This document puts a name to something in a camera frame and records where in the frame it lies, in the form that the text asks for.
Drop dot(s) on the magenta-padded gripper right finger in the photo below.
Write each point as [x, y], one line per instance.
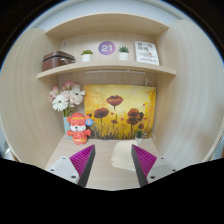
[145, 160]

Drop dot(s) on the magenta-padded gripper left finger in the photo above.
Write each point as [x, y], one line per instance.
[81, 160]

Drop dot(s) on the cream towel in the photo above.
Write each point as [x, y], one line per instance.
[121, 155]

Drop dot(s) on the small plant in white pot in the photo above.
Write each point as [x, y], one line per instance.
[139, 138]

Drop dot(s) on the red plush mouse toy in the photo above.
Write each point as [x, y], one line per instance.
[79, 128]

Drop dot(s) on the light blue vase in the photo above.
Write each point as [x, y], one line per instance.
[66, 126]

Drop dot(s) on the yellow poppy flower painting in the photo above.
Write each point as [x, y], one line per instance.
[130, 100]

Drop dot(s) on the pink and white flower bouquet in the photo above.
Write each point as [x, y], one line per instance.
[66, 98]

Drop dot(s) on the wooden shelf unit with items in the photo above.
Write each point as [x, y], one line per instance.
[106, 66]

